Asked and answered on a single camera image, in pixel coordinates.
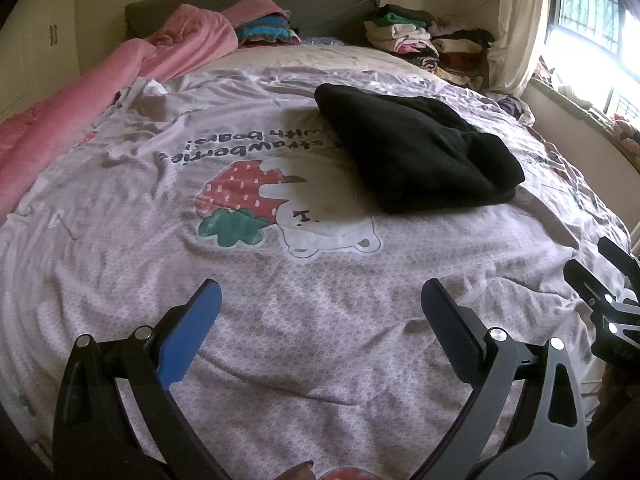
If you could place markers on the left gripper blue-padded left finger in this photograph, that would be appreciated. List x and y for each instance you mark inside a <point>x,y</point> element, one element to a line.
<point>116,418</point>

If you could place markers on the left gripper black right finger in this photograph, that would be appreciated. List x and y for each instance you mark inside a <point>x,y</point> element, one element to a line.
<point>523,419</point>

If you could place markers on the black sweater with orange print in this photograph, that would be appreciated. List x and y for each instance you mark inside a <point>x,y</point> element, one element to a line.
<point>418,154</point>

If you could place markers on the floral bag with clothes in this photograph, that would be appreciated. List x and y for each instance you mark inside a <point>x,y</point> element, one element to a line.
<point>513,106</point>

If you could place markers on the pile of folded clothes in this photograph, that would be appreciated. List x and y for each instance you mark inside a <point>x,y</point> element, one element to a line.
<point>446,47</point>

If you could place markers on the striped blue folded clothes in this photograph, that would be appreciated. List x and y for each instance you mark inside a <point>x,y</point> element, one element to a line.
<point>270,29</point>

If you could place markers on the person's left hand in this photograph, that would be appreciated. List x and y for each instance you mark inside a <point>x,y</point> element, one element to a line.
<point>303,471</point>

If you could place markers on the cluttered windowsill items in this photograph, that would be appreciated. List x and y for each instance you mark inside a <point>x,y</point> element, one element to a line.
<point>621,130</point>

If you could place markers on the white strawberry bear duvet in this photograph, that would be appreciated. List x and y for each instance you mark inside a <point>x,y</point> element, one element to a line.
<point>321,350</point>

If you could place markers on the window with grille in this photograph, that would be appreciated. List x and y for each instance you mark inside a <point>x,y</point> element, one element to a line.
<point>592,52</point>

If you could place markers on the pink fleece blanket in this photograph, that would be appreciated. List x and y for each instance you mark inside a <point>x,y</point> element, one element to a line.
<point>190,38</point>

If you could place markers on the cream curtain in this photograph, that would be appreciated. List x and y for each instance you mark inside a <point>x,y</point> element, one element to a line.
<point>521,27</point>

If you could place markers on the cream built-in wardrobe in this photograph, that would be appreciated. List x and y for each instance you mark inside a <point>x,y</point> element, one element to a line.
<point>38,52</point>

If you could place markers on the beige bed sheet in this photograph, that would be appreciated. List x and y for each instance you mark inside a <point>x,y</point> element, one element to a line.
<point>322,57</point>

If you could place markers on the grey upholstered headboard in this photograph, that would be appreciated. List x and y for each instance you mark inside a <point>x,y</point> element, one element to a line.
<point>339,19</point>

